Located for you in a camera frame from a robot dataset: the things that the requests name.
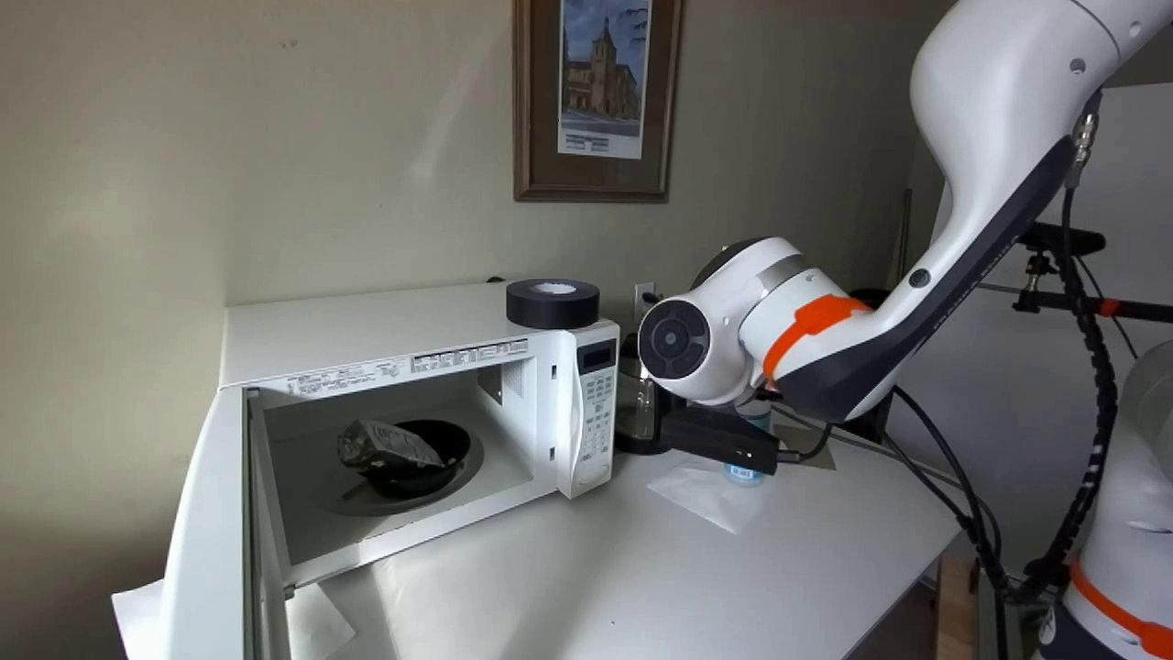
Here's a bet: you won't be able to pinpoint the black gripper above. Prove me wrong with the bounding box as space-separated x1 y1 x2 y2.
655 403 785 481

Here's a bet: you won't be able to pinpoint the clear plastic sheet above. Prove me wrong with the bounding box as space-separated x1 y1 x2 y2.
646 456 787 541

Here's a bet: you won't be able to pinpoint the black glass electric kettle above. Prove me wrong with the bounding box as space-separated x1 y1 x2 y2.
616 355 671 458

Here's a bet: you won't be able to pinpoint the black tape roll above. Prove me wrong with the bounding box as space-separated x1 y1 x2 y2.
501 275 605 334

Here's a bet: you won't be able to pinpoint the black bowl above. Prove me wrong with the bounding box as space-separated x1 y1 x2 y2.
361 418 478 502

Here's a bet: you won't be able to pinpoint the dark crumpled object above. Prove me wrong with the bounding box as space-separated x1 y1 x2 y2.
333 414 450 481

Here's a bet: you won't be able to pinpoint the brown framed cork board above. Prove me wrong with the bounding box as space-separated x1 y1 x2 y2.
509 0 690 207

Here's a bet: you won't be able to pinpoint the white microwave oven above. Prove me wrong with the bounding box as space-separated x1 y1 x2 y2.
224 275 626 593

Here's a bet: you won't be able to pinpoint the poster with blue print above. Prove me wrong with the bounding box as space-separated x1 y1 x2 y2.
553 0 655 164

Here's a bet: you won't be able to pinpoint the microwave door with window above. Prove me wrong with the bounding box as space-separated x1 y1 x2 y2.
162 382 301 660

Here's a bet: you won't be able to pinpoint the thin black robot cables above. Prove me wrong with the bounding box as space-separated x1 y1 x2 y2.
886 387 1018 660

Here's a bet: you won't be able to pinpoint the black corrugated cable conduit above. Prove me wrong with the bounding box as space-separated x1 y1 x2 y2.
1015 108 1127 605

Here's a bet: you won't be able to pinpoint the black camera tripod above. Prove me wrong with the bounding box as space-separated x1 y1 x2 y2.
1010 219 1173 326

